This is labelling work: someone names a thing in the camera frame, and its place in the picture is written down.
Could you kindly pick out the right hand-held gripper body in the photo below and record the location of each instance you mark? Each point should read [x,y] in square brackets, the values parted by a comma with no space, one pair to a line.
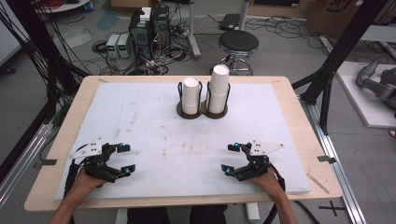
[257,163]

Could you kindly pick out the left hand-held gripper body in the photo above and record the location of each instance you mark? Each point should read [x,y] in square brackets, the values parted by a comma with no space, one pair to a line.
[99,166]

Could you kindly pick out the dark double cup holder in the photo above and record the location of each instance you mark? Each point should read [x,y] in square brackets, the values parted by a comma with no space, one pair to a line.
[186,116]

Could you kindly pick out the tall stack of white cups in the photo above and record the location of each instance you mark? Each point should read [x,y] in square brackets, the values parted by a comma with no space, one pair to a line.
[218,90]

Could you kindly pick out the person's left hand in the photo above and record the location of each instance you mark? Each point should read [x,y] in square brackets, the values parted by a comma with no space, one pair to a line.
[85,185]

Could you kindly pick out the person's right hand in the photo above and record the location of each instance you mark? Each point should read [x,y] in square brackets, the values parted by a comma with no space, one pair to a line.
[269,185]

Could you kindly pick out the white table leg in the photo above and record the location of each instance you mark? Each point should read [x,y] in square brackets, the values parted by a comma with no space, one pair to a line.
[252,212]
[121,217]

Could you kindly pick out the white foam mat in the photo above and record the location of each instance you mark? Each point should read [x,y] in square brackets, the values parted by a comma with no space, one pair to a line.
[186,140]

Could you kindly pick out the person's right leg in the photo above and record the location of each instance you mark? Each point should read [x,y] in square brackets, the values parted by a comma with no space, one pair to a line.
[208,215]

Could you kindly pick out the person's leg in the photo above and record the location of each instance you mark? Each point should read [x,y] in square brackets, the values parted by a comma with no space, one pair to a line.
[208,215]
[152,217]

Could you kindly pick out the black tape piece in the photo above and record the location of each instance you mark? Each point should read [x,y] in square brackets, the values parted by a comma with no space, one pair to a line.
[49,162]
[327,159]

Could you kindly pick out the person's left leg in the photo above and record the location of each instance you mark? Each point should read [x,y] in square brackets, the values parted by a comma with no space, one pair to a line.
[152,217]

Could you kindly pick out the thin wooden stick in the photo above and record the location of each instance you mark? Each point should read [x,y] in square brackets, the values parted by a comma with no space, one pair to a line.
[317,183]

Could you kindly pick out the short stack of white cups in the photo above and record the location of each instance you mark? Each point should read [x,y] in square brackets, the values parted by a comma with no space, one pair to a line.
[190,93]

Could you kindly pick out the grey power supply unit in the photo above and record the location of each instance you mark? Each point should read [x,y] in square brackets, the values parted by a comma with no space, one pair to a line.
[112,46]
[123,46]

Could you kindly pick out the black round stool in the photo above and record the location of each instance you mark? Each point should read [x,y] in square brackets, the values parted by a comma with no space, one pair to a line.
[238,42]

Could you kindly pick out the black computer tower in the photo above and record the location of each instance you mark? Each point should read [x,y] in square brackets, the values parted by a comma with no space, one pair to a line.
[140,34]
[161,26]

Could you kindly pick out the grey desk leg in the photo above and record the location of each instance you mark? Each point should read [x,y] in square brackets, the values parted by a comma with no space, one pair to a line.
[193,34]
[243,14]

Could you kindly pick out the white platform board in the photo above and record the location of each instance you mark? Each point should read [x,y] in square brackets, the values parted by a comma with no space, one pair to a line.
[367,105]

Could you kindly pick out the small white box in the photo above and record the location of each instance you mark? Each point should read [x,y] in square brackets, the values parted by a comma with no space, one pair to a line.
[145,14]

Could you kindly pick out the white round table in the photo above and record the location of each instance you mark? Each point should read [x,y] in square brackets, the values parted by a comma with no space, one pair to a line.
[62,5]

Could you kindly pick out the cardboard box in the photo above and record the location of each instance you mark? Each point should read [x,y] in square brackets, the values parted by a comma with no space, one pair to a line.
[330,18]

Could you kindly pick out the aluminium rail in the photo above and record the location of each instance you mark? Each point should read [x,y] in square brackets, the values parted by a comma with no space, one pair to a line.
[330,161]
[28,155]

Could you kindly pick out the black frame beam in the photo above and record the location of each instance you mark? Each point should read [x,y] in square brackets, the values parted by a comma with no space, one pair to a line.
[21,146]

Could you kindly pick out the black frame strut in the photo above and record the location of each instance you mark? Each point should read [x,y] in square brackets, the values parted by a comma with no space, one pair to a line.
[342,46]

